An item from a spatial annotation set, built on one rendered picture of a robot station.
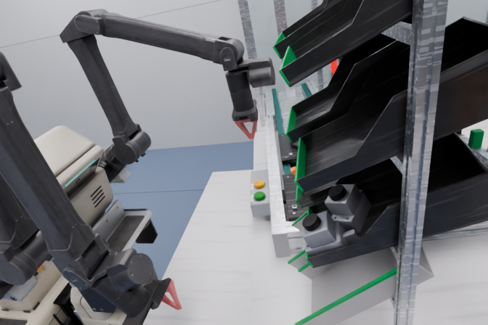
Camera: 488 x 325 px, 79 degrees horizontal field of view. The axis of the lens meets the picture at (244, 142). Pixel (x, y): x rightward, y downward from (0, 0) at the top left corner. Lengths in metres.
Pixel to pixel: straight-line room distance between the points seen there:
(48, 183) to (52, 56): 3.70
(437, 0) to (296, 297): 0.77
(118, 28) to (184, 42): 0.18
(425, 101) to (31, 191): 0.56
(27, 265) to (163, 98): 3.05
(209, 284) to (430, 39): 0.86
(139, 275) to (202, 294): 0.38
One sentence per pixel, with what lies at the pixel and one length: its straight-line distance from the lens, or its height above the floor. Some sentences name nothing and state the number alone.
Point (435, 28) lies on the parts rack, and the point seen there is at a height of 1.56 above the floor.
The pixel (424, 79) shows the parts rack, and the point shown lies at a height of 1.51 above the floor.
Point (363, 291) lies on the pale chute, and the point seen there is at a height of 1.14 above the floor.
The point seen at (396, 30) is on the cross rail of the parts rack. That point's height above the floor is 1.55.
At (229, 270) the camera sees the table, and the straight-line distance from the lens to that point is 1.01.
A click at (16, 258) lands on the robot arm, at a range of 0.74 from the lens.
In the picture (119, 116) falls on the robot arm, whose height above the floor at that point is 1.35.
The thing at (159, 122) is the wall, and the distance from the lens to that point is 3.80.
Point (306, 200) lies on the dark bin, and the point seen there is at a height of 1.21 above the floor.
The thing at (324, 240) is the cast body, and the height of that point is 1.25.
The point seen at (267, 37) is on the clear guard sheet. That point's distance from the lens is 2.18.
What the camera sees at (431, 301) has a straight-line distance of 0.95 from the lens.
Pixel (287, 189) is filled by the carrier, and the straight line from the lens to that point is 1.07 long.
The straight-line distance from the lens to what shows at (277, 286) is 0.95.
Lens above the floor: 1.62
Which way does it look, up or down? 27 degrees down
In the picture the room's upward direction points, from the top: 13 degrees counter-clockwise
